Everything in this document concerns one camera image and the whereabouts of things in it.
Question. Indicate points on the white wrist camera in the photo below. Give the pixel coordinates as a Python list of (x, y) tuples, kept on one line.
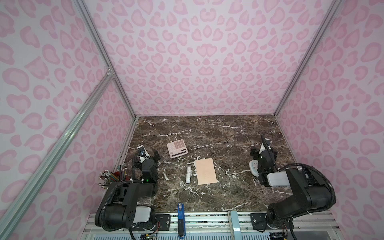
[(262, 148), (142, 152)]

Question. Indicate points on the pink desk calculator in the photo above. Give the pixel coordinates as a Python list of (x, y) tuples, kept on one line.
[(177, 149)]

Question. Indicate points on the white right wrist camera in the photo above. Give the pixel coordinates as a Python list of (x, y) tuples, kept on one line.
[(262, 148)]

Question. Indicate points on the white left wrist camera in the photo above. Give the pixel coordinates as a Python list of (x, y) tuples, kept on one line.
[(142, 152)]

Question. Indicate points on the white glue stick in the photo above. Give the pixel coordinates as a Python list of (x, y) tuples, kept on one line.
[(188, 174)]

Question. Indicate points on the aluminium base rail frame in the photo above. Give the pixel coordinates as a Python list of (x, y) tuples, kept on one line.
[(234, 225)]

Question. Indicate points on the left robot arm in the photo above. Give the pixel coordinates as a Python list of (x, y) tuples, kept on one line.
[(119, 209)]

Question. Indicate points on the white round clock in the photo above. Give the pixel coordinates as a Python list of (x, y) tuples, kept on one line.
[(254, 168)]

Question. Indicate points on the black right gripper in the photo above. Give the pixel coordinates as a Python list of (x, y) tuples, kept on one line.
[(256, 152)]

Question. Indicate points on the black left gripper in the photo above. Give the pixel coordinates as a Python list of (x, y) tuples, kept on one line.
[(155, 157)]

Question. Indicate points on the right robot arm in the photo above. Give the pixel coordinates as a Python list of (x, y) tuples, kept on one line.
[(312, 191)]

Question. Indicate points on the peach pink envelope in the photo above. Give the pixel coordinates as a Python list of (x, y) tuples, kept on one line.
[(206, 173)]

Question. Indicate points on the blue black tool on rail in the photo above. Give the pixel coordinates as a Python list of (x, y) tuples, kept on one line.
[(181, 221)]

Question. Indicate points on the red pencil holder cup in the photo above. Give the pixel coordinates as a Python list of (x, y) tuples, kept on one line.
[(121, 175)]

